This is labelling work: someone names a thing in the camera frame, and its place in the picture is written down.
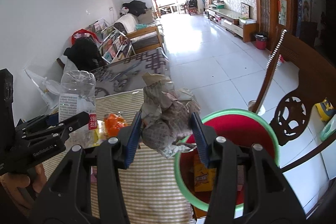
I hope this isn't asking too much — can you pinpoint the black bag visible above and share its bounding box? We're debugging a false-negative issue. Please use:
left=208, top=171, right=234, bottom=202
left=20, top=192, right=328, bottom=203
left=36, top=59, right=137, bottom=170
left=64, top=37, right=104, bottom=71

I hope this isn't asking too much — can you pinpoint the carved wooden chair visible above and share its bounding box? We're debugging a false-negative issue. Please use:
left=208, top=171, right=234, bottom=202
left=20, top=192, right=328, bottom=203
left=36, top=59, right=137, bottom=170
left=248, top=28, right=336, bottom=172

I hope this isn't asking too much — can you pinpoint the white low table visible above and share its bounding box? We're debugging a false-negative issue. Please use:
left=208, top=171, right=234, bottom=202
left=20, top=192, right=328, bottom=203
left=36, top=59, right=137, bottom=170
left=159, top=2, right=187, bottom=14

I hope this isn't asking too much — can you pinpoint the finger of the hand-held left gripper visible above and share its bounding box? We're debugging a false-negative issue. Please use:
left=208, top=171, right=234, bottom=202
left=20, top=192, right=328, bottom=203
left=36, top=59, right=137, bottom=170
left=16, top=112, right=90, bottom=147
left=18, top=114, right=60, bottom=127

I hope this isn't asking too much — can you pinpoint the pale green plastic bottle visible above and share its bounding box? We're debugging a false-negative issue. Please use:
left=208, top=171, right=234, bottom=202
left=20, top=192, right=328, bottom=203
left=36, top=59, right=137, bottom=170
left=320, top=122, right=336, bottom=140

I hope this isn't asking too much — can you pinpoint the wooden sofa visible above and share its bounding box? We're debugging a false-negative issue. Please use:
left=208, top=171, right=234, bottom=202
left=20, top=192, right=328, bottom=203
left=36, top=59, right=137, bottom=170
left=114, top=13, right=166, bottom=55

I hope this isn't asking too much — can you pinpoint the small wooden chair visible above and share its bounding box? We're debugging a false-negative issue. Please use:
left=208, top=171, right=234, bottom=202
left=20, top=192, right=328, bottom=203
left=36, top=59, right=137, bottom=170
left=185, top=0, right=198, bottom=16

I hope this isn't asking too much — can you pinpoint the small red waste bin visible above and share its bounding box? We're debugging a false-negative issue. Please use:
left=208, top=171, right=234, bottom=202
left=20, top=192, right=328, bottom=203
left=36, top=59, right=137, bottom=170
left=254, top=33, right=269, bottom=50

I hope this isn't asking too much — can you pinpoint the clear plastic bottle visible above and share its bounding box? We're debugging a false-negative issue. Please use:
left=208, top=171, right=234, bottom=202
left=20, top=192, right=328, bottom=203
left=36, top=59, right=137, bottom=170
left=58, top=70, right=97, bottom=147

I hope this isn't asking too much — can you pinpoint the grey-brown paper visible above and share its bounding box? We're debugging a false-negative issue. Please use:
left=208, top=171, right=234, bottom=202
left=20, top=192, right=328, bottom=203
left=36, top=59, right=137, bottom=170
left=140, top=72, right=201, bottom=160

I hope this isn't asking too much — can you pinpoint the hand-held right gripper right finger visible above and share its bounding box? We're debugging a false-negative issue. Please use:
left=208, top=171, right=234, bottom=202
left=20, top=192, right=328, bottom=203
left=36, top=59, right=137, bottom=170
left=188, top=111, right=307, bottom=224

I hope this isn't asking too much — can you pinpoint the striped beige mat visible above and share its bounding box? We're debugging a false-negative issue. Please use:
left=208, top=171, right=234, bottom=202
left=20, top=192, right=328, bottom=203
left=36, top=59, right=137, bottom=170
left=39, top=89, right=196, bottom=224

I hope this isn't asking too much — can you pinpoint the person's left hand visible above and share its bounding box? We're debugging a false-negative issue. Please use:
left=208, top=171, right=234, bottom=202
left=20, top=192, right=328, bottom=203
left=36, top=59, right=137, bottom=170
left=0, top=162, right=46, bottom=203

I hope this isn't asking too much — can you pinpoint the red bag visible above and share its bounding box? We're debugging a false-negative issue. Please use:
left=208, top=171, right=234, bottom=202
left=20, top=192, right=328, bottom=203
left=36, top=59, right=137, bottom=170
left=71, top=29, right=99, bottom=46

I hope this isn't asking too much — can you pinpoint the red bin with green rim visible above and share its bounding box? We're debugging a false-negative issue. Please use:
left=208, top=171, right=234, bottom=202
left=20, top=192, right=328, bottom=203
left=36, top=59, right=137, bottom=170
left=174, top=108, right=279, bottom=219

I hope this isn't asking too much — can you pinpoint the white yellow wrapper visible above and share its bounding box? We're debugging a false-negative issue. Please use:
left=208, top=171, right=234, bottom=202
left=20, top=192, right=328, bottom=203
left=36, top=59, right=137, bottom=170
left=84, top=120, right=105, bottom=147

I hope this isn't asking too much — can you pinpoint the orange snack bag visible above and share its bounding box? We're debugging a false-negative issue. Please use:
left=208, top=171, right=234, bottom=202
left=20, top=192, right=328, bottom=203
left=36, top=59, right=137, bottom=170
left=104, top=113, right=129, bottom=139

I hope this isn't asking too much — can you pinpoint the small wall calendar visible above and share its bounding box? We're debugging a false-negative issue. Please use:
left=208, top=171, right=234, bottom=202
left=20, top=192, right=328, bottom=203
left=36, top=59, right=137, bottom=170
left=278, top=0, right=288, bottom=26

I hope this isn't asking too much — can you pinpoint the grey patterned blanket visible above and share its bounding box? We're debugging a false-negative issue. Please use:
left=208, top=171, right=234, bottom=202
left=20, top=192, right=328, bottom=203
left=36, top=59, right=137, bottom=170
left=91, top=48, right=171, bottom=98

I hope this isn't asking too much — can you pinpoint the yellow printed box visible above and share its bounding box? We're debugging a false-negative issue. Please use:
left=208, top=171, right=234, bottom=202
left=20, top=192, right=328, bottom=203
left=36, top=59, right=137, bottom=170
left=193, top=154, right=218, bottom=193

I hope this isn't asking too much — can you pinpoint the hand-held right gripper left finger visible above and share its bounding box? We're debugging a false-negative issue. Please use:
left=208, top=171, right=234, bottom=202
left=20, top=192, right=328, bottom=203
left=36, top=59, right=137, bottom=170
left=28, top=111, right=144, bottom=224

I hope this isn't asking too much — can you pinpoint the wooden television cabinet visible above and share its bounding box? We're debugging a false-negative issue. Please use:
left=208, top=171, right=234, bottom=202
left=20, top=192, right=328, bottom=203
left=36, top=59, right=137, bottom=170
left=206, top=5, right=258, bottom=43

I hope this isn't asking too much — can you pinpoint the black clothing pile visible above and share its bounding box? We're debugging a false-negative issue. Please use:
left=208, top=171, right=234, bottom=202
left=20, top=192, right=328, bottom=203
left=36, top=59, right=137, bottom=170
left=126, top=0, right=147, bottom=17

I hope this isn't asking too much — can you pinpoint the yellow blue toy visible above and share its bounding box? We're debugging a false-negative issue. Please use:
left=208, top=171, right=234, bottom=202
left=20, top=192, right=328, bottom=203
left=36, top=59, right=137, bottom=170
left=315, top=98, right=335, bottom=122

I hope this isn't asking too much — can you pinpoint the white plastic bag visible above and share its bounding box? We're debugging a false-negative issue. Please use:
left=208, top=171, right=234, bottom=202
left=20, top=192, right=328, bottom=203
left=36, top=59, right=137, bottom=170
left=59, top=55, right=79, bottom=75

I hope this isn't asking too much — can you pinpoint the book rack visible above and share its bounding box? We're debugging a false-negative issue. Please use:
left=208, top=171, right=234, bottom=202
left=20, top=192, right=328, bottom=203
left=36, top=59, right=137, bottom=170
left=88, top=18, right=135, bottom=64

